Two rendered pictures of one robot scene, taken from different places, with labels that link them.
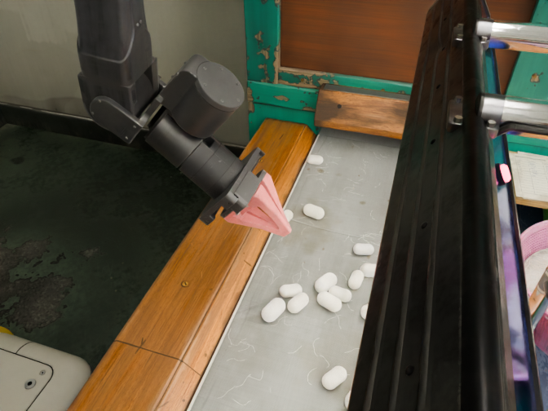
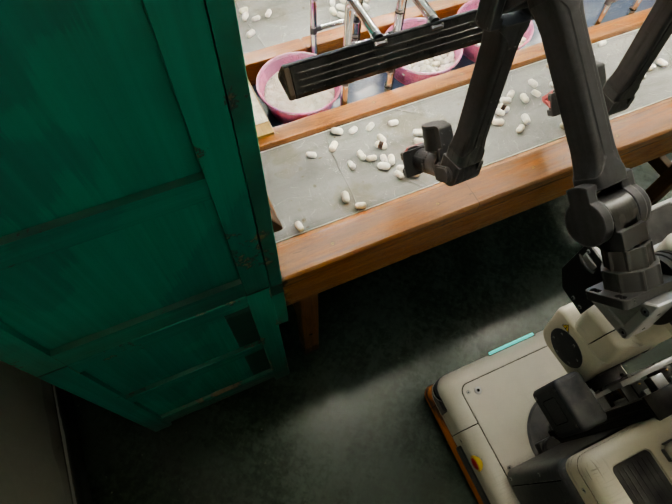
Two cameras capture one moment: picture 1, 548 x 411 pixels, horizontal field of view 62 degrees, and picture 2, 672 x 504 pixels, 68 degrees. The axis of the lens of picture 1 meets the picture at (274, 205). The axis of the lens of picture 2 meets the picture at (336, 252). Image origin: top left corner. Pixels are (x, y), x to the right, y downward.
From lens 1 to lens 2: 1.39 m
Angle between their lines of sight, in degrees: 71
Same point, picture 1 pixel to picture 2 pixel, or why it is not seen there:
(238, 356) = not seen: hidden behind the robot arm
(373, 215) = (320, 176)
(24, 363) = (475, 409)
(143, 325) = (466, 199)
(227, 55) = not seen: outside the picture
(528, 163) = not seen: hidden behind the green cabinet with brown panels
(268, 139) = (306, 257)
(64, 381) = (458, 376)
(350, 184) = (304, 199)
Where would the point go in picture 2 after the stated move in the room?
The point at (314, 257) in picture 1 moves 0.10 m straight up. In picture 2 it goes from (371, 181) to (374, 159)
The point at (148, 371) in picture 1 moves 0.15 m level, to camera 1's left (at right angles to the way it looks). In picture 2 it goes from (475, 183) to (517, 217)
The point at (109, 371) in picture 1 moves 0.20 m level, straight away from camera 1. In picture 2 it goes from (487, 193) to (479, 255)
